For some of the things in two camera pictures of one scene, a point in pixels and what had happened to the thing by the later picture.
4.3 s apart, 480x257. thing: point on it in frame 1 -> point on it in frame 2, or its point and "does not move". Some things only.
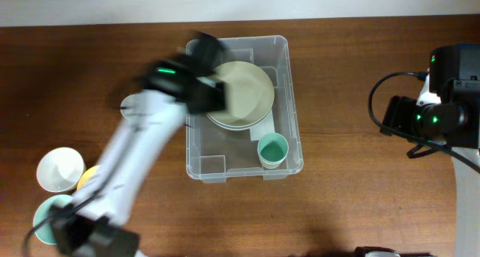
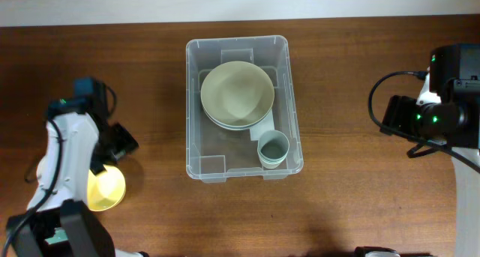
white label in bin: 265,127 does not move
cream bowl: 249,94 does not move
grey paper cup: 130,106 -> 273,147
